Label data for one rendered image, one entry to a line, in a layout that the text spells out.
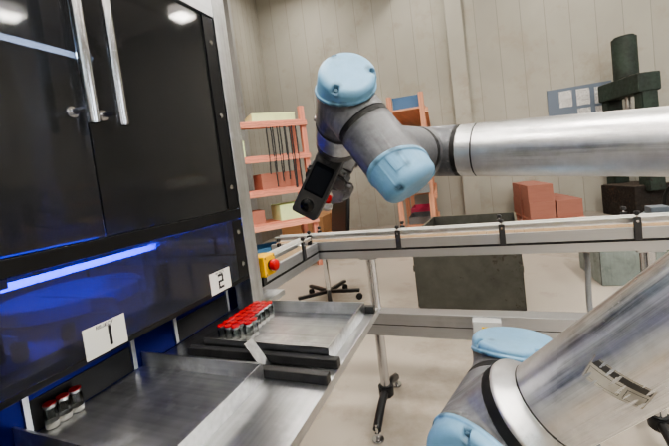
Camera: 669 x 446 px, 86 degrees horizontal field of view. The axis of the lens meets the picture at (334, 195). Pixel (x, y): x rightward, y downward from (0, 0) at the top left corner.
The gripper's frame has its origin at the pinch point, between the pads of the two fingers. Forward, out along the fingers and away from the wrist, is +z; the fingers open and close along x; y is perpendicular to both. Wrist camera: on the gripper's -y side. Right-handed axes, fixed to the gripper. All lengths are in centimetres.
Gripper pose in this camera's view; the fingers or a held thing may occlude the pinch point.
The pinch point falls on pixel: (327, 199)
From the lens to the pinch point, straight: 74.6
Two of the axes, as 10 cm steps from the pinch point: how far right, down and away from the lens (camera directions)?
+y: 4.3, -8.1, 4.0
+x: -9.0, -4.1, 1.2
